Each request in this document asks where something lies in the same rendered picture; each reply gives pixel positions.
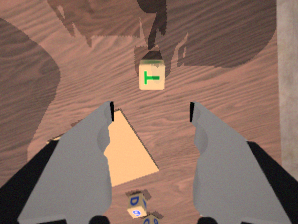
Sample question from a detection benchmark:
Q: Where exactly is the peach mat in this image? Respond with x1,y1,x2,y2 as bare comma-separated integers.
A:
104,109,159,186

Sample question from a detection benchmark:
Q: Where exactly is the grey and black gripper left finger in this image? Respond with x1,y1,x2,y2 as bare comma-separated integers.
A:
0,101,114,224

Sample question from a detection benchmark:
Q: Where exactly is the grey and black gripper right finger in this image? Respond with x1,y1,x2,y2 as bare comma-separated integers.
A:
190,101,298,224

